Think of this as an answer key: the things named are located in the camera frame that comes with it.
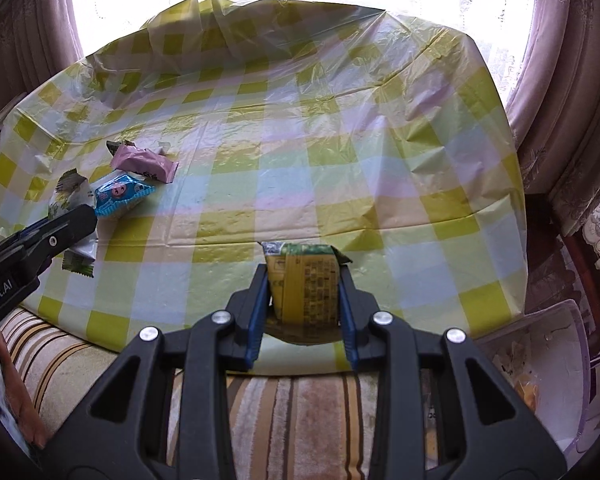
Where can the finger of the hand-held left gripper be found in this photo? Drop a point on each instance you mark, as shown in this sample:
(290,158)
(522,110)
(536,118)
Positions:
(55,237)

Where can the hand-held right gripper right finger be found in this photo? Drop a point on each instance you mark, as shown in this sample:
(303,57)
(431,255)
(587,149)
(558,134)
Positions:
(349,320)

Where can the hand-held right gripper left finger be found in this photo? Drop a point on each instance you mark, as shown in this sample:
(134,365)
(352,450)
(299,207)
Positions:
(260,320)

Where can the green and white snack packet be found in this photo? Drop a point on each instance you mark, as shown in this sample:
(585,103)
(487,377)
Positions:
(72,195)

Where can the yellow and green snack packet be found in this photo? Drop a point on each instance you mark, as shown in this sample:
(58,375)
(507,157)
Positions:
(305,285)

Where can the white storage box purple rim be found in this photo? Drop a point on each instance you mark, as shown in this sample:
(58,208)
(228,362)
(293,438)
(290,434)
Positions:
(540,360)

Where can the person's left forearm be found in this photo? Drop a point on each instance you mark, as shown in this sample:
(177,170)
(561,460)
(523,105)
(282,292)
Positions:
(22,400)

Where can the blue snack packet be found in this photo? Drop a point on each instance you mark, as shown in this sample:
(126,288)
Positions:
(122,195)

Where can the pink snack packet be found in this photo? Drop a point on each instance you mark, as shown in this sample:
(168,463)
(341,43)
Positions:
(145,165)

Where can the yellow checked plastic tablecloth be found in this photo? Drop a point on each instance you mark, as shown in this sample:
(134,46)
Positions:
(305,150)

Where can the pink embroidered curtain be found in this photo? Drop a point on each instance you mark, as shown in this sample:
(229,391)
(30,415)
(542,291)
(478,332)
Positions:
(560,85)
(25,35)

